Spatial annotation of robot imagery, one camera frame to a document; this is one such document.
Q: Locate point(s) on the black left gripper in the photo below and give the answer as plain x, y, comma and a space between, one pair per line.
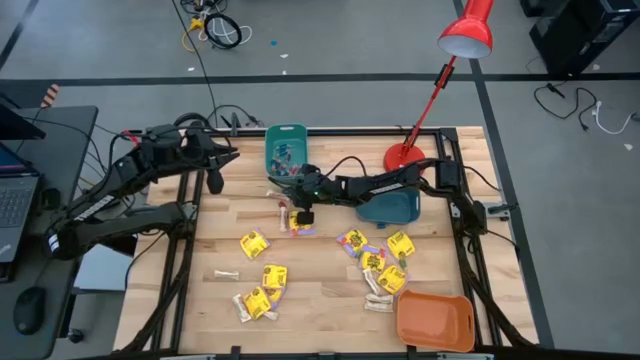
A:
200, 150

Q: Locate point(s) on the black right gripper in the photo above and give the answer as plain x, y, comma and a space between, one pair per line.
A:
312, 190

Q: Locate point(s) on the white candy bar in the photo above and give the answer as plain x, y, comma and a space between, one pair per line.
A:
283, 219
378, 307
371, 281
275, 194
379, 298
226, 274
241, 308

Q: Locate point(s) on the light teal plastic bin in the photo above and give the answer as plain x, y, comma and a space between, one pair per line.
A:
286, 134

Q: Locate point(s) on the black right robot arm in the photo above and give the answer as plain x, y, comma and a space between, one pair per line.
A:
380, 187

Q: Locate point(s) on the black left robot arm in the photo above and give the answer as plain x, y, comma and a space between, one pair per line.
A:
100, 205

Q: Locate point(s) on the small white wrapped candy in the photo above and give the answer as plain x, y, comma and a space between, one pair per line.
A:
270, 315

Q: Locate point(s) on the green wrapped hard candy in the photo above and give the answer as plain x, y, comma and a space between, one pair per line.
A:
402, 260

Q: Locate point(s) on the dark teal plastic bin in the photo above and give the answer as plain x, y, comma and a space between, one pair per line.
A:
395, 210

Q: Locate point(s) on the red desk lamp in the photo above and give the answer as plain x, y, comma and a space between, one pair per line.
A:
400, 152

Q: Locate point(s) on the black side desk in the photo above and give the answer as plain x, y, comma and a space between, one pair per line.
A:
65, 125

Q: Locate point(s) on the small black desk device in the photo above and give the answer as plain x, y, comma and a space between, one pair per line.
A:
50, 199

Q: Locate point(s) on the orange black striped ramp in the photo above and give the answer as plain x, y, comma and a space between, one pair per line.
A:
50, 95

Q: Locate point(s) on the orange plastic bin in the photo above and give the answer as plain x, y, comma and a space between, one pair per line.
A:
435, 320

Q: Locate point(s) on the dark flat monitor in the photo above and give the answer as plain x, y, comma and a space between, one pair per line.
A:
15, 127

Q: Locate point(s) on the grey laptop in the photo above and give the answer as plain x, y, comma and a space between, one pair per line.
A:
15, 210

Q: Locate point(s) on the black desk caster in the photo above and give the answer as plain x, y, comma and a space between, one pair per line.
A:
75, 336

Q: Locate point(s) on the black computer mouse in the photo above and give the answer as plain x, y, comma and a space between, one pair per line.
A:
29, 307

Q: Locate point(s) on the black computer tower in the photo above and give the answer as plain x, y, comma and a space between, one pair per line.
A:
575, 35

